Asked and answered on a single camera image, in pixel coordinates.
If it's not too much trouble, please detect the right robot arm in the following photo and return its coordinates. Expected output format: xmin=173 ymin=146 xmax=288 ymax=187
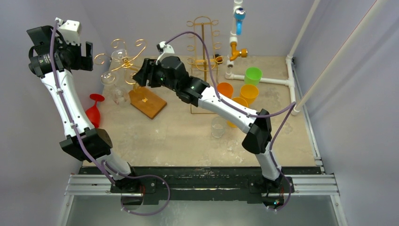
xmin=133 ymin=56 xmax=283 ymax=192

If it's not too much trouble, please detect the gold swirl wine glass rack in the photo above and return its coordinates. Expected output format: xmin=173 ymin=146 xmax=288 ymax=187
xmin=93 ymin=39 xmax=168 ymax=120

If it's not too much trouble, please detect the orange faucet tap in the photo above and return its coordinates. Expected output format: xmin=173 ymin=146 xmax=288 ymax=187
xmin=229 ymin=41 xmax=248 ymax=62

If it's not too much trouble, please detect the small clear tumbler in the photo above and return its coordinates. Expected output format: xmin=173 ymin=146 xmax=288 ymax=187
xmin=211 ymin=117 xmax=225 ymax=138

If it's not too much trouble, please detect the orange plastic goblet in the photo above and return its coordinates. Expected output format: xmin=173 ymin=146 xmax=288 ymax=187
xmin=217 ymin=82 xmax=234 ymax=99

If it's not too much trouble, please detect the clear wine glass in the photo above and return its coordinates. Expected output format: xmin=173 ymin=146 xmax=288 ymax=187
xmin=111 ymin=49 xmax=137 ymax=84

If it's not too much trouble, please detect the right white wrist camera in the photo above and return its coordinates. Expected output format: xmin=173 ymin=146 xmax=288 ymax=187
xmin=156 ymin=41 xmax=175 ymax=65

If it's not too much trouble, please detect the clear stemmed glass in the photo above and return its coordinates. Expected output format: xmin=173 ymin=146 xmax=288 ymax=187
xmin=100 ymin=71 xmax=130 ymax=106

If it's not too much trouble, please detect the aluminium rail frame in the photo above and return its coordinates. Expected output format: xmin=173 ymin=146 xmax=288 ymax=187
xmin=65 ymin=168 xmax=348 ymax=226

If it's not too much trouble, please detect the gold tall wire rack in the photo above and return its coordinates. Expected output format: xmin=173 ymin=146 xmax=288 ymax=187
xmin=186 ymin=16 xmax=223 ymax=114

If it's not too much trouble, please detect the yellow goblet front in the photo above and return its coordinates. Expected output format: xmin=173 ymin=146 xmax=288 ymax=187
xmin=227 ymin=97 xmax=249 ymax=129

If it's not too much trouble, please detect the yellow goblet rear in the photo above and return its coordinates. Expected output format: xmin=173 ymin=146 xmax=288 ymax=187
xmin=239 ymin=84 xmax=259 ymax=105

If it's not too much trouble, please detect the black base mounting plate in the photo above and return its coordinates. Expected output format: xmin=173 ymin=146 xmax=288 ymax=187
xmin=78 ymin=166 xmax=295 ymax=206

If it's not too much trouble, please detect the white pvc pipe frame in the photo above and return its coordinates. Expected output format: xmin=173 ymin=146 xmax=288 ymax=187
xmin=225 ymin=0 xmax=322 ymax=116

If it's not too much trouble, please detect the yellow goblet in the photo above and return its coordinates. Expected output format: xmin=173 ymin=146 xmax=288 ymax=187
xmin=239 ymin=84 xmax=259 ymax=105
xmin=227 ymin=97 xmax=249 ymax=129

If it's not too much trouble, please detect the small black orange object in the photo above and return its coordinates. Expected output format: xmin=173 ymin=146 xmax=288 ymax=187
xmin=214 ymin=54 xmax=223 ymax=65

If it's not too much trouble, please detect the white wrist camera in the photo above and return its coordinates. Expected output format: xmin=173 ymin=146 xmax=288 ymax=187
xmin=56 ymin=17 xmax=81 ymax=46
xmin=156 ymin=41 xmax=175 ymax=65

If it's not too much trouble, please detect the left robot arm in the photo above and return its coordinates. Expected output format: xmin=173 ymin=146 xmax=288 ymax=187
xmin=26 ymin=24 xmax=140 ymax=193

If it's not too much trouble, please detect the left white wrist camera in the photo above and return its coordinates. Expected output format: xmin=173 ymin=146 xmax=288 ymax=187
xmin=56 ymin=17 xmax=81 ymax=46

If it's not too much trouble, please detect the red plastic goblet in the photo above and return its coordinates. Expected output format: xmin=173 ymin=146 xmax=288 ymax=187
xmin=85 ymin=93 xmax=105 ymax=128

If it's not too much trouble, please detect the green plastic cup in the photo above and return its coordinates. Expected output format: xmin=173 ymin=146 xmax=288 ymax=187
xmin=244 ymin=67 xmax=263 ymax=86

